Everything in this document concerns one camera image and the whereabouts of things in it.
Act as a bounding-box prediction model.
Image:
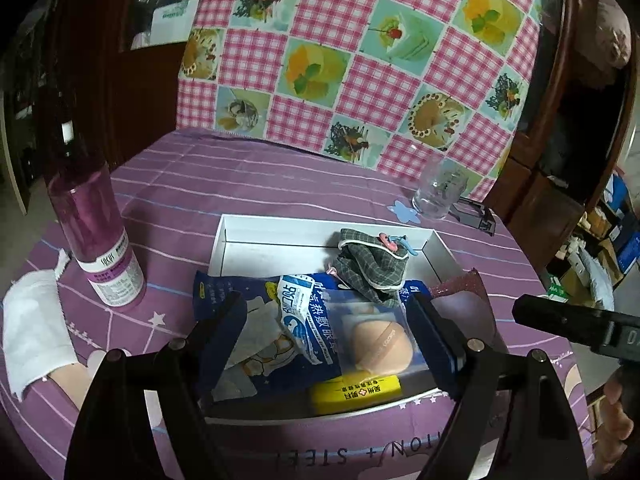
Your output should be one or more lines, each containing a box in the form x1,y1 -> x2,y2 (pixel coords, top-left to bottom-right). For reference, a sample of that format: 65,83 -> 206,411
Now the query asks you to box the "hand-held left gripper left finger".
64,290 -> 248,480

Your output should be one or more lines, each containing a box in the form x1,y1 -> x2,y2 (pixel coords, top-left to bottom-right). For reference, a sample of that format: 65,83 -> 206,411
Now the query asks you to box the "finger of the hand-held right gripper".
512,295 -> 617,347

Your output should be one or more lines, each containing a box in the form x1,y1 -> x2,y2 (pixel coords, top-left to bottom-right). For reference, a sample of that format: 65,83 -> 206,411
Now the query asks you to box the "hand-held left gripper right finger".
406,292 -> 591,480

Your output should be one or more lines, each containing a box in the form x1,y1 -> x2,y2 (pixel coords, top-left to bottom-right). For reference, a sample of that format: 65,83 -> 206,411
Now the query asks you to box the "dark blue cartoon packet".
192,270 -> 311,403

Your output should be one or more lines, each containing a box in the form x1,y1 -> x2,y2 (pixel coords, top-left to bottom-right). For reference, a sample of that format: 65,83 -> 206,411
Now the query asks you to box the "pink glitter scrub sponge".
425,267 -> 501,361

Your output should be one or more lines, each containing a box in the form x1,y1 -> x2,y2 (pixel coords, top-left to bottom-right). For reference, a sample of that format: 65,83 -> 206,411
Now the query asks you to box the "beige makeup puff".
330,302 -> 431,376

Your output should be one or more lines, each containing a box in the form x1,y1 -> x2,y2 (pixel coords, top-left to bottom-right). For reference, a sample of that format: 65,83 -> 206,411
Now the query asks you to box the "blue and white packet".
272,272 -> 346,367

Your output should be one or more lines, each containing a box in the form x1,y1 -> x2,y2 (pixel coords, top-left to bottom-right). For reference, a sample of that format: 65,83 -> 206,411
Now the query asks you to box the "grey checked pouch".
325,227 -> 417,308

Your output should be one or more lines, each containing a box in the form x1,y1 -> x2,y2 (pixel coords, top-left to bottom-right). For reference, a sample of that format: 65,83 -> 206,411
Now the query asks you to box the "yellow packet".
307,374 -> 405,416

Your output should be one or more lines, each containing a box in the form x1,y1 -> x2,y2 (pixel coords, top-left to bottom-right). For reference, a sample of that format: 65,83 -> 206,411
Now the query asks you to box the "white cardboard box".
202,213 -> 481,426

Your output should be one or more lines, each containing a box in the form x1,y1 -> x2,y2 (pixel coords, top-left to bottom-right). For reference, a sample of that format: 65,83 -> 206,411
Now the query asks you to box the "person's right hand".
587,360 -> 640,480

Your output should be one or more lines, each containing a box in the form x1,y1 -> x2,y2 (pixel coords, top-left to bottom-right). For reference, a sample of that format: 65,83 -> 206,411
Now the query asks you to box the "stack of storage boxes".
545,170 -> 640,311

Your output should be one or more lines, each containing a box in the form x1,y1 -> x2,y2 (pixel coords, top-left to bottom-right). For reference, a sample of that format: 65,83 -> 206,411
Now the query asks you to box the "brown wooden cabinet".
495,0 -> 640,241

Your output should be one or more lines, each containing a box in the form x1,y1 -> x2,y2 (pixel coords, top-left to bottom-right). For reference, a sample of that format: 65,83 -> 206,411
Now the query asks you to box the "black plastic object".
452,197 -> 498,236

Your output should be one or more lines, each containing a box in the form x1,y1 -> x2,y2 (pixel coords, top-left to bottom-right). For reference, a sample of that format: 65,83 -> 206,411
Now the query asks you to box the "clear glass cup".
411,152 -> 468,221

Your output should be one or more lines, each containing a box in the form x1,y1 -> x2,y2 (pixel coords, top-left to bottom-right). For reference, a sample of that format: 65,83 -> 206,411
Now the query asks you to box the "purple printed tablecloth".
0,130 -> 596,480

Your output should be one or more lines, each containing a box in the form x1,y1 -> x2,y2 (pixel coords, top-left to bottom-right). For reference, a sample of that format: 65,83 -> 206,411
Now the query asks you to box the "purple pump bottle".
47,120 -> 147,307

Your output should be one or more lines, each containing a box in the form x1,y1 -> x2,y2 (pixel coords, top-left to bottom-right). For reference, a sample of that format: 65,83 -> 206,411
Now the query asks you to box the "white paper towel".
1,249 -> 78,401

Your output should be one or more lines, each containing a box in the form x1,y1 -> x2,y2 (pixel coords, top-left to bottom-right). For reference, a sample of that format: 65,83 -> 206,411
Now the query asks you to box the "pink checked chair cover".
177,0 -> 543,203

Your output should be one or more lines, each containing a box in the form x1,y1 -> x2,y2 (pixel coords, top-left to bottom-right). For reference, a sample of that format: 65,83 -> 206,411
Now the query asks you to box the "dark wooden cabinet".
0,0 -> 211,211

